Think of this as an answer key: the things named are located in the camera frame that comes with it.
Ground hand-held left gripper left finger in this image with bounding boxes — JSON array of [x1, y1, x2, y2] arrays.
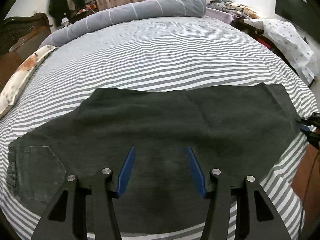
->
[[30, 145, 137, 240]]

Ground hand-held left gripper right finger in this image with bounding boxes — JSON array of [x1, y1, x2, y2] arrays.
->
[[184, 145, 292, 240]]

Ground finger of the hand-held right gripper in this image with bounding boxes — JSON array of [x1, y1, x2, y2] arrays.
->
[[297, 112, 320, 127], [301, 126, 320, 150]]

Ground dark grey denim pants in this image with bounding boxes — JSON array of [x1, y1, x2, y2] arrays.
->
[[6, 83, 302, 234]]

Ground wooden bed footboard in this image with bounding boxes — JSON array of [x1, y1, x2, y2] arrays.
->
[[290, 127, 320, 208]]

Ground white dotted cloth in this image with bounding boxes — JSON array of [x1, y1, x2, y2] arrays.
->
[[244, 19, 318, 88]]

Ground red box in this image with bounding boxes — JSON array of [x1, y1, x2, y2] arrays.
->
[[257, 36, 272, 50]]

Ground grey white striped bed sheet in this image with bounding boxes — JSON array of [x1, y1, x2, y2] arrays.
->
[[0, 15, 320, 240]]

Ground pile of clothes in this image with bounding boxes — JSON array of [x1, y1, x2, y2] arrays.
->
[[206, 0, 260, 20]]

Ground lavender cloth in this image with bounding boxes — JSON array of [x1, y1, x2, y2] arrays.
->
[[205, 7, 234, 23]]

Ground floral pillow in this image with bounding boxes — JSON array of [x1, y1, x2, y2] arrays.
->
[[0, 45, 58, 119]]

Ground rolled grey checked duvet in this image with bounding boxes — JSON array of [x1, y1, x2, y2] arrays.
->
[[39, 0, 207, 48]]

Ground dark wooden headboard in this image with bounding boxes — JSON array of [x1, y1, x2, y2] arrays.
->
[[0, 12, 52, 85]]

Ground black hanging jacket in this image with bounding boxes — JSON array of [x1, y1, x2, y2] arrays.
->
[[49, 0, 71, 27]]

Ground black wall screen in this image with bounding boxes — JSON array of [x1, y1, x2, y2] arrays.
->
[[275, 0, 320, 40]]

